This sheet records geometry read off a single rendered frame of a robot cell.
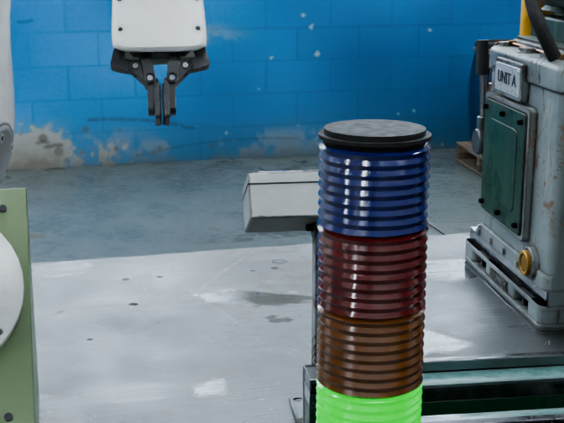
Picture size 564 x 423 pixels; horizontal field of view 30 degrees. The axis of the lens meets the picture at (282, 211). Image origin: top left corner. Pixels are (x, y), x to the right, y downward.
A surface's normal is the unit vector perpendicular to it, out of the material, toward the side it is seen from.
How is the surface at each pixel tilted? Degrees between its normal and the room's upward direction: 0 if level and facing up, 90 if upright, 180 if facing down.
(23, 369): 50
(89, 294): 0
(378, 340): 65
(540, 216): 90
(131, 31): 61
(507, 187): 90
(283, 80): 90
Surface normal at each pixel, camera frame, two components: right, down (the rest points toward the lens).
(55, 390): 0.00, -0.97
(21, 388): 0.16, -0.44
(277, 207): 0.12, -0.23
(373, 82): 0.24, 0.24
